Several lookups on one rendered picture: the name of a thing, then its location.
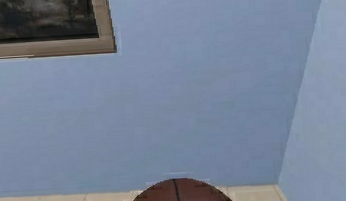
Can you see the dark framed wall picture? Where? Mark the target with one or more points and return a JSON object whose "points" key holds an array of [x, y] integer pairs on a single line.
{"points": [[36, 20]]}

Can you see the brown basketball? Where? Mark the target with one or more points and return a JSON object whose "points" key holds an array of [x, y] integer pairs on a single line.
{"points": [[163, 199]]}

